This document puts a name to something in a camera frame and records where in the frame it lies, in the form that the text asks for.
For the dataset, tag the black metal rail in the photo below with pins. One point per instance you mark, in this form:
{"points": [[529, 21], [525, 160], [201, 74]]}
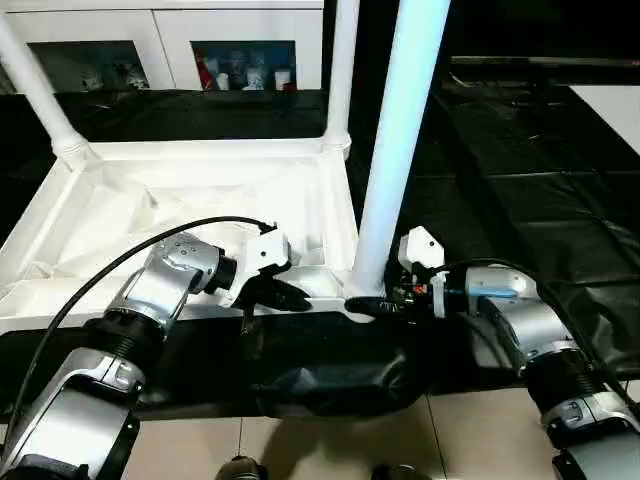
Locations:
{"points": [[550, 60]]}

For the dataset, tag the small white figurine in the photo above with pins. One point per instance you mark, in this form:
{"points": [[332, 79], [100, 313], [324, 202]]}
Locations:
{"points": [[92, 80]]}

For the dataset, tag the red bottle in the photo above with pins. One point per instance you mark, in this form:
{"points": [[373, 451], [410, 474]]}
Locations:
{"points": [[204, 72]]}

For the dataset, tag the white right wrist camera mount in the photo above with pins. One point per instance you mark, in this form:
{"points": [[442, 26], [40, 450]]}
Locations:
{"points": [[422, 245]]}

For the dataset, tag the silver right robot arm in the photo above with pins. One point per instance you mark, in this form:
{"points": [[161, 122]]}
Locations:
{"points": [[520, 325]]}

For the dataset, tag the black mat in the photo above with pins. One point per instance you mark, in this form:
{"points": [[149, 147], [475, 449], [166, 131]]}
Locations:
{"points": [[500, 225]]}

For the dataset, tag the white sideboard cabinet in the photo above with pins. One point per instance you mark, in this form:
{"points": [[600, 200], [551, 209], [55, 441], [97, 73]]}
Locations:
{"points": [[165, 25]]}

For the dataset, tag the white plastic table top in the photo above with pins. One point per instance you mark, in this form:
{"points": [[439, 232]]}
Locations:
{"points": [[150, 170]]}

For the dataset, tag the black white patterned figurine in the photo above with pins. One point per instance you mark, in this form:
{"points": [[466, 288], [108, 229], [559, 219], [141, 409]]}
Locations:
{"points": [[135, 77]]}

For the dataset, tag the white candle cup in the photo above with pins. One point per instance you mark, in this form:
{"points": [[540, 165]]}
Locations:
{"points": [[281, 80]]}

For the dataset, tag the white printed jar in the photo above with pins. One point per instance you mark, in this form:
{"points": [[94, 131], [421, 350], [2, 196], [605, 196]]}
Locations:
{"points": [[254, 77]]}

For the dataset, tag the small white cup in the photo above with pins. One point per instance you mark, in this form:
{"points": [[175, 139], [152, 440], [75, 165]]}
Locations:
{"points": [[222, 81]]}

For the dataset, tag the white flat board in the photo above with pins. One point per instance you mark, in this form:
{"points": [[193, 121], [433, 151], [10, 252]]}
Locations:
{"points": [[615, 110]]}

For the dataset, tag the white plastic table leg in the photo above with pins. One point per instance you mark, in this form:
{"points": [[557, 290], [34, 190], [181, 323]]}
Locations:
{"points": [[345, 65], [400, 125], [35, 75]]}

